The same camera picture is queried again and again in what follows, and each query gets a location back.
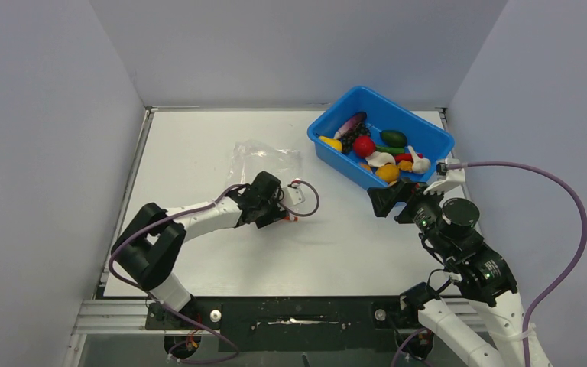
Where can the red toy apple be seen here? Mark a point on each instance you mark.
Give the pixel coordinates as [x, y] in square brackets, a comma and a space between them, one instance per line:
[363, 146]

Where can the dark toy grapes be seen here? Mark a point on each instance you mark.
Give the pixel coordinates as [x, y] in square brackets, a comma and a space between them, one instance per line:
[351, 135]

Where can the orange toy fruit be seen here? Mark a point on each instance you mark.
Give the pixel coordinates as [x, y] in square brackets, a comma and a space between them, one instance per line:
[389, 173]

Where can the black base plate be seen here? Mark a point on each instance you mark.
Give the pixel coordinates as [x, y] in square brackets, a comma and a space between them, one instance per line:
[293, 324]

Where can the green toy avocado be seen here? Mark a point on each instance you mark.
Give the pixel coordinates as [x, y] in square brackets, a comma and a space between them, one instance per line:
[393, 138]

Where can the clear zip top bag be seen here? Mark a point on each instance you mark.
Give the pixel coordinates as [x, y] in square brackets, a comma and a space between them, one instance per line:
[251, 157]

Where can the white toy garlic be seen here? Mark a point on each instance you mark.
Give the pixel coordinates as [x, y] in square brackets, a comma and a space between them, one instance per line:
[420, 165]

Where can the blue plastic bin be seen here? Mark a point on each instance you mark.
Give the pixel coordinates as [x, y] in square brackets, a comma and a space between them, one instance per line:
[382, 114]

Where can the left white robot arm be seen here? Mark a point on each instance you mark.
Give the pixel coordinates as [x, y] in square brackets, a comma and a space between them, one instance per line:
[145, 254]

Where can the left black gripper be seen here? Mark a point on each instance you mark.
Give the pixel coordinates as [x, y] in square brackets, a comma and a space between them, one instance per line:
[270, 217]

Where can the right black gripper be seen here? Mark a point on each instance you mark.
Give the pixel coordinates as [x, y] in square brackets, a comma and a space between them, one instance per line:
[405, 189]

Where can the orange fried toy piece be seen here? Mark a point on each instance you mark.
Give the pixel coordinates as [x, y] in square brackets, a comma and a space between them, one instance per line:
[405, 166]

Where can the green toy cucumber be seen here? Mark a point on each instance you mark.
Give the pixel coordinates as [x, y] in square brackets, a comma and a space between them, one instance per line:
[390, 150]

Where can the yellow toy pepper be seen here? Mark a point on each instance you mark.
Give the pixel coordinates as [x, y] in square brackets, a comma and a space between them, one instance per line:
[333, 143]

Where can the purple toy eggplant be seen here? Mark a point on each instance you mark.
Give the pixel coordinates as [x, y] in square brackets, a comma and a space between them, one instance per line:
[353, 121]

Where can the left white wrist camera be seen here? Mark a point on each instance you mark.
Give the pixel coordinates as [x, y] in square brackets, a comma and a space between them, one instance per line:
[292, 196]

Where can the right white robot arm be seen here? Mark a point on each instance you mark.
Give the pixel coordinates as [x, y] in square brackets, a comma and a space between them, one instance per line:
[447, 231]

